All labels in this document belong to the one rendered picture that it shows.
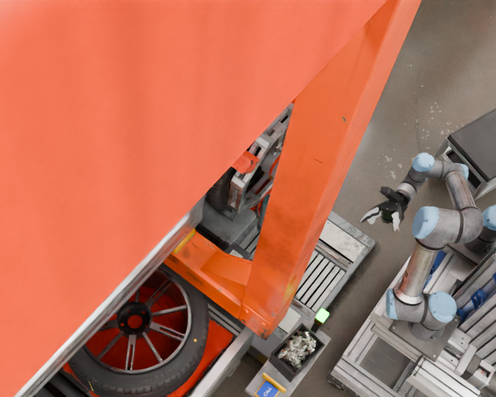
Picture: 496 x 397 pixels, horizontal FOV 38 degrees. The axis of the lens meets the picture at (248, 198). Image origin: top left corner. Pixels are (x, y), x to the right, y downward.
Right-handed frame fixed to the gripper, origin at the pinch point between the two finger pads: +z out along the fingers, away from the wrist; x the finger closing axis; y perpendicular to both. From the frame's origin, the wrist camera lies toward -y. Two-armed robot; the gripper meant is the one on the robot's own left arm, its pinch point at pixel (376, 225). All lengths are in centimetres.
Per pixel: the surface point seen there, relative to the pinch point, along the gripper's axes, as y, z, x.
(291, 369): 56, 42, 31
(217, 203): -3, 13, 73
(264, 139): -29, -5, 49
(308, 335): 50, 27, 30
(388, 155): 75, -121, 78
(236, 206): 1, 9, 66
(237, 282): 11, 39, 46
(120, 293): -10, 74, 70
